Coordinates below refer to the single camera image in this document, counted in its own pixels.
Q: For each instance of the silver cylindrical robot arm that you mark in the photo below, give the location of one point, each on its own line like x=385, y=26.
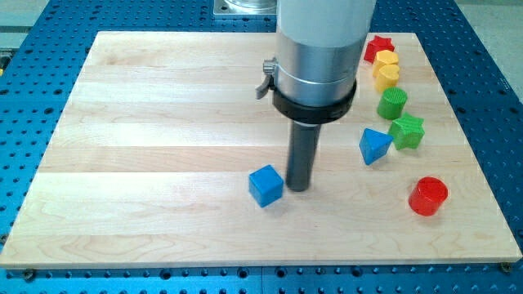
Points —
x=318, y=47

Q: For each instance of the blue wooden cube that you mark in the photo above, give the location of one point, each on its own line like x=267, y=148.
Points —
x=265, y=185

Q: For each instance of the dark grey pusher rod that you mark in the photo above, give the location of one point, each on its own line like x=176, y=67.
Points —
x=303, y=141

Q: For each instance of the blue triangular prism block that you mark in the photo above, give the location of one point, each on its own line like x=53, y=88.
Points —
x=374, y=145

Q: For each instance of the light wooden board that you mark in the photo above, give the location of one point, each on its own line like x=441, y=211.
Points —
x=149, y=166

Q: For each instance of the green cylinder block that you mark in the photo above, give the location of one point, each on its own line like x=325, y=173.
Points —
x=392, y=102

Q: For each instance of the yellow block front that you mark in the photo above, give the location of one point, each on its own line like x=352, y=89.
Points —
x=386, y=76

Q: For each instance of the yellow block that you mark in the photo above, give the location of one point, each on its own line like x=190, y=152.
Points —
x=386, y=76
x=382, y=58

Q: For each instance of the yellow block rear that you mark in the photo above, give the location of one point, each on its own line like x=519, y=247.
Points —
x=382, y=58

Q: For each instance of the green star block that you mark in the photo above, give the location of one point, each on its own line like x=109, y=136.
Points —
x=407, y=131

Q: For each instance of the red star block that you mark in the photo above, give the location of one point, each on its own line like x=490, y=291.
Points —
x=378, y=43

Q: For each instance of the red cylinder block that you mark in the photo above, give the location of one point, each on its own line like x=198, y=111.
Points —
x=428, y=195

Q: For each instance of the blue perforated metal table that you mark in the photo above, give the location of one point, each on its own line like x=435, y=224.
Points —
x=42, y=73

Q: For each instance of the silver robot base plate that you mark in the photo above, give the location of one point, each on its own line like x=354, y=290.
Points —
x=244, y=7

